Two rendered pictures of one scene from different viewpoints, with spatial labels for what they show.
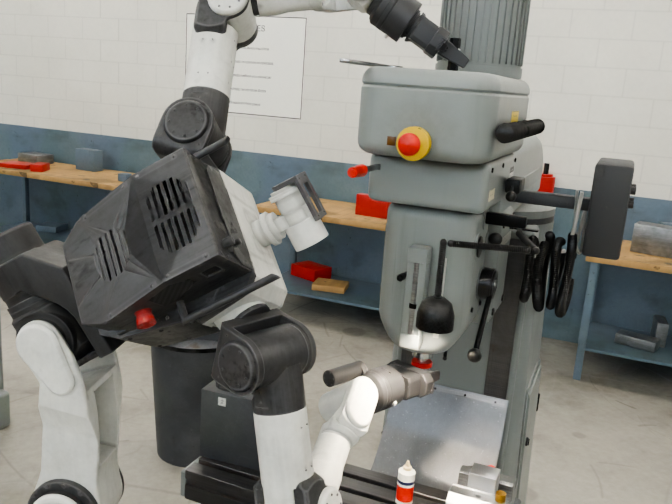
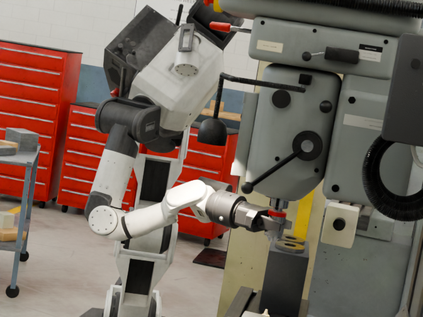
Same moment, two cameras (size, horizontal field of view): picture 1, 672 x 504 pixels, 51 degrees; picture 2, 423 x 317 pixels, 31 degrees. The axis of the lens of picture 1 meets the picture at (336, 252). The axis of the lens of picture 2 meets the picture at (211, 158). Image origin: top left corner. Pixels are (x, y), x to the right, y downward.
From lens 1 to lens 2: 2.22 m
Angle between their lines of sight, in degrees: 77
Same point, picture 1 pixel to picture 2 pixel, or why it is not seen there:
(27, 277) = not seen: hidden behind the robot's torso
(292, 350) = (123, 116)
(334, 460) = (142, 212)
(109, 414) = (167, 186)
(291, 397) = (110, 141)
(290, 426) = (104, 156)
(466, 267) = (264, 112)
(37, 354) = not seen: hidden behind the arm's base
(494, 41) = not seen: outside the picture
